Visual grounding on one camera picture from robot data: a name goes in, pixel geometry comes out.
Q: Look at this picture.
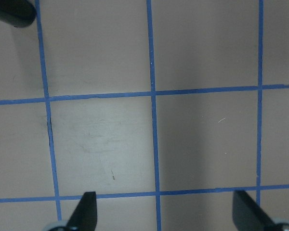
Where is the dark glass wine bottle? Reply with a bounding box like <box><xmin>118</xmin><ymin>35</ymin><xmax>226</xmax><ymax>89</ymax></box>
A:
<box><xmin>0</xmin><ymin>0</ymin><xmax>37</xmax><ymax>28</ymax></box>

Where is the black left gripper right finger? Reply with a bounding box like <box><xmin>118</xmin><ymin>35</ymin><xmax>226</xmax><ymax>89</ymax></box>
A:
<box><xmin>232</xmin><ymin>191</ymin><xmax>276</xmax><ymax>231</ymax></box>

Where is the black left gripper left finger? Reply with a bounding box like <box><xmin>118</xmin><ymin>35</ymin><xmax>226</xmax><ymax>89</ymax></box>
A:
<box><xmin>66</xmin><ymin>192</ymin><xmax>97</xmax><ymax>231</ymax></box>

